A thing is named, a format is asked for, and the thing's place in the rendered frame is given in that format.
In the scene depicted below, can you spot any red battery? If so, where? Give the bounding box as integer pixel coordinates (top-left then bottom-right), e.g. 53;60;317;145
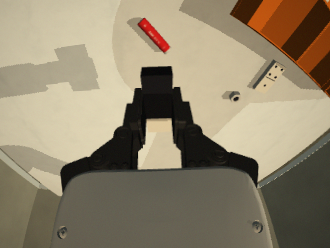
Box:
137;18;171;54

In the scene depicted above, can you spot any orange open bin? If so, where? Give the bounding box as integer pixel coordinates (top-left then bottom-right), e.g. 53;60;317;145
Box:
230;0;330;98

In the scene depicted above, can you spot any beige domino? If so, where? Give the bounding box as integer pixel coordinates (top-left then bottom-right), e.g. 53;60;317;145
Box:
252;59;286;94

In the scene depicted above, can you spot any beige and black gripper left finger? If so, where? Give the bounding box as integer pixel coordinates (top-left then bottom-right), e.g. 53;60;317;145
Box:
60;88;146;193

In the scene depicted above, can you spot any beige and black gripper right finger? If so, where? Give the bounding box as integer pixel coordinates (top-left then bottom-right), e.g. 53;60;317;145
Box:
171;87;259;188

